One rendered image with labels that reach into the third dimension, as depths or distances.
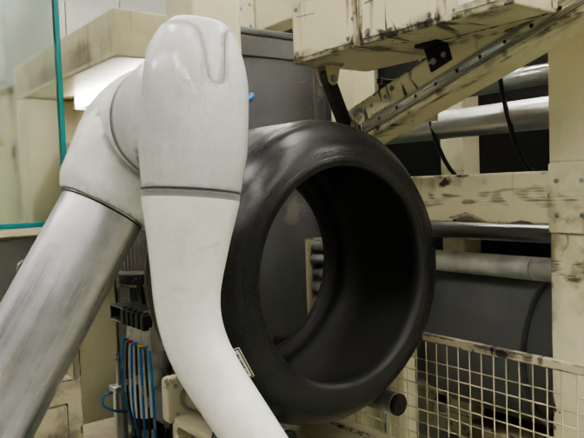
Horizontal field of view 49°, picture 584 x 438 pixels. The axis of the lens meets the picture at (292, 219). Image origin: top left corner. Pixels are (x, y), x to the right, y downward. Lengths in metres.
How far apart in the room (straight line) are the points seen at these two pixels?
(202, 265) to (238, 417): 0.15
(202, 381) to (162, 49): 0.32
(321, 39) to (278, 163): 0.50
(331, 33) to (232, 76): 0.87
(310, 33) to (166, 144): 0.97
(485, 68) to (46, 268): 0.95
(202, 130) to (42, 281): 0.26
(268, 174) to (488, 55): 0.53
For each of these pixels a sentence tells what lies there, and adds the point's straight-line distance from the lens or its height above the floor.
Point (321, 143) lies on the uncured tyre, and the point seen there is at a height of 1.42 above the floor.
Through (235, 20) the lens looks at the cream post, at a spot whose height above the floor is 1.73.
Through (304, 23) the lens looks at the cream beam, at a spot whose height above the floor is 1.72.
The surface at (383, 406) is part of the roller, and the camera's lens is 1.37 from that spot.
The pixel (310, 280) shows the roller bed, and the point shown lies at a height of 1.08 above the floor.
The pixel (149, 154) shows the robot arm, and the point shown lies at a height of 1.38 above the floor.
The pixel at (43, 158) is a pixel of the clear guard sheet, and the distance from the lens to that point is 1.65.
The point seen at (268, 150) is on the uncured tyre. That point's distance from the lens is 1.11.
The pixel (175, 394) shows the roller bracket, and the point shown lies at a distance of 1.44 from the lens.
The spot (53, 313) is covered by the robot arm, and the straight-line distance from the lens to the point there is 0.75.
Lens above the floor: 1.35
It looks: 3 degrees down
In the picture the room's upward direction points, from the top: 2 degrees counter-clockwise
